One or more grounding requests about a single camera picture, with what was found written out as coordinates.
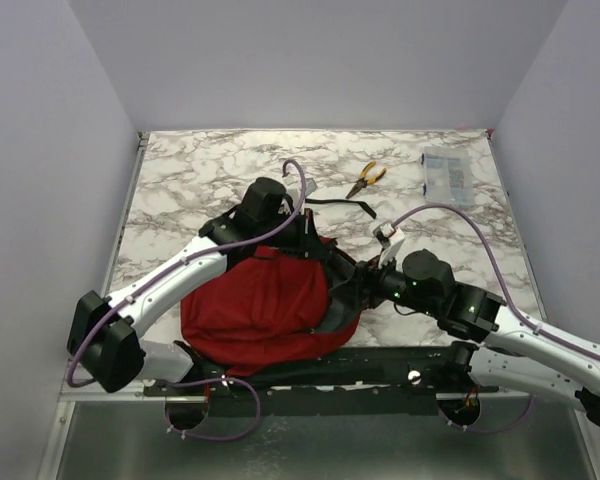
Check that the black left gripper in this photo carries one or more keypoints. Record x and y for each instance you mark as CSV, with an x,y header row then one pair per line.
x,y
308,244

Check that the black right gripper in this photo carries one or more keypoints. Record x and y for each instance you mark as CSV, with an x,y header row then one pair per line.
x,y
368,274

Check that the red student backpack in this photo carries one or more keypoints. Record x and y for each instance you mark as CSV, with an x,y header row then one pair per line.
x,y
270,308

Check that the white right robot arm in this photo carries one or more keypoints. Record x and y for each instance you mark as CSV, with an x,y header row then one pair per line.
x,y
508,347

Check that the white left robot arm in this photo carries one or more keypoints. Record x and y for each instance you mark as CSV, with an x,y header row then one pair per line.
x,y
134,333

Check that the clear plastic organizer box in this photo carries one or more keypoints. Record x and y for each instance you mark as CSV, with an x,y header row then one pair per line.
x,y
448,178

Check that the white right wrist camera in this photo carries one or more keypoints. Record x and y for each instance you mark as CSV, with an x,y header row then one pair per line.
x,y
391,240

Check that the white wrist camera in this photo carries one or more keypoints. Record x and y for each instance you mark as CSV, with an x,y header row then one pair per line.
x,y
391,240
292,186

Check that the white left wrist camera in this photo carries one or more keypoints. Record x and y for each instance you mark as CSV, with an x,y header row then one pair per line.
x,y
292,186

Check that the yellow handled pliers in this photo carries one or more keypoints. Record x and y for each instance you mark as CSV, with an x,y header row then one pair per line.
x,y
365,179

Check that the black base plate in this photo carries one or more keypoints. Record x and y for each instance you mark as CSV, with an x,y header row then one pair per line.
x,y
349,381

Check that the aluminium mounting rail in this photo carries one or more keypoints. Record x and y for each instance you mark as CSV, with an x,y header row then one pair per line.
x,y
134,393

